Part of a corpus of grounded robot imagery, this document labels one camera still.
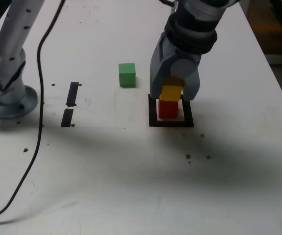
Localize yellow cube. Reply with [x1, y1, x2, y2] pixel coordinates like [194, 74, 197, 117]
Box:
[159, 76, 183, 102]

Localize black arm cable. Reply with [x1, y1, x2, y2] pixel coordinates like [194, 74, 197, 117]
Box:
[0, 0, 176, 222]

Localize black tape strip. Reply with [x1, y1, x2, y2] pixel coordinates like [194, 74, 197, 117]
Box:
[60, 82, 79, 128]

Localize red cube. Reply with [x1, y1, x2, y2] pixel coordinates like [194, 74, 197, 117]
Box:
[158, 99, 179, 119]

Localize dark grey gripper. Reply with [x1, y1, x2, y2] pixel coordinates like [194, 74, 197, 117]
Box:
[150, 32, 202, 101]

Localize black tape square outline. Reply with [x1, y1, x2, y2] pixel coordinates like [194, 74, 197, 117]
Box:
[148, 94, 195, 128]

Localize green cube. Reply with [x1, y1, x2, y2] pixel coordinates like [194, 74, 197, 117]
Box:
[118, 63, 136, 88]

